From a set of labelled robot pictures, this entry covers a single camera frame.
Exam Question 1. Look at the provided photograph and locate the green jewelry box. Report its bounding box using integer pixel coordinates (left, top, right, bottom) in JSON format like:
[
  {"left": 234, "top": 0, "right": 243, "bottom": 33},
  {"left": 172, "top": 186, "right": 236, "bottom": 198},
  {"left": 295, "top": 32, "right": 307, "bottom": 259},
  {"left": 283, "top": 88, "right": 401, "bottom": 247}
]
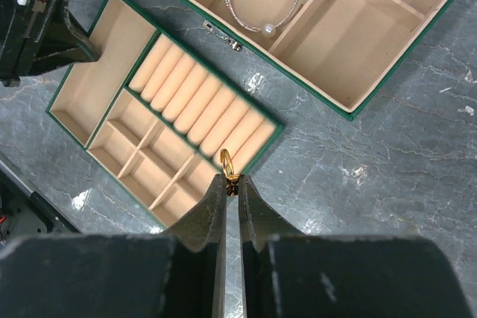
[{"left": 181, "top": 0, "right": 454, "bottom": 119}]

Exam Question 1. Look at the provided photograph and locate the small gold ring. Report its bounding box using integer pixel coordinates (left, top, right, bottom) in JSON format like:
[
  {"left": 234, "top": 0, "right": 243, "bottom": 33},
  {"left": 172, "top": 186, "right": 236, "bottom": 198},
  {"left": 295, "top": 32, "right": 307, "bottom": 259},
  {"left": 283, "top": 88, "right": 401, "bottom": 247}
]
[{"left": 219, "top": 148, "right": 239, "bottom": 197}]

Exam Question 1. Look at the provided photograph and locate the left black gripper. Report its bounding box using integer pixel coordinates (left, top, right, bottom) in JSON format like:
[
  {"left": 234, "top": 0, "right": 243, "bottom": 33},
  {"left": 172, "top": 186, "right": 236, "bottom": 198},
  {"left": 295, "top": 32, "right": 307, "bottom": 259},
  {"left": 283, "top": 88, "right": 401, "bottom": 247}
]
[{"left": 1, "top": 0, "right": 101, "bottom": 87}]

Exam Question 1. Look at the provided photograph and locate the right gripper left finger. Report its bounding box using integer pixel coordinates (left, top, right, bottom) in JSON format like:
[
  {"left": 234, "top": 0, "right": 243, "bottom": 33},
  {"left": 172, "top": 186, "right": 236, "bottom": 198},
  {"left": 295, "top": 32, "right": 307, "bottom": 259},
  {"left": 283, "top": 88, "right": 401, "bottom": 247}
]
[{"left": 163, "top": 174, "right": 227, "bottom": 317}]

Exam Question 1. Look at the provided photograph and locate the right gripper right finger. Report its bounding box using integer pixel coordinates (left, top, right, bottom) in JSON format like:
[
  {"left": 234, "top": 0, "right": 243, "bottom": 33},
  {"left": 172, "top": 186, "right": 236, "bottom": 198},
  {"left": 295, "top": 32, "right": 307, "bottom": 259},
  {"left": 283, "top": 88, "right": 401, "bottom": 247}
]
[{"left": 238, "top": 175, "right": 302, "bottom": 317}]

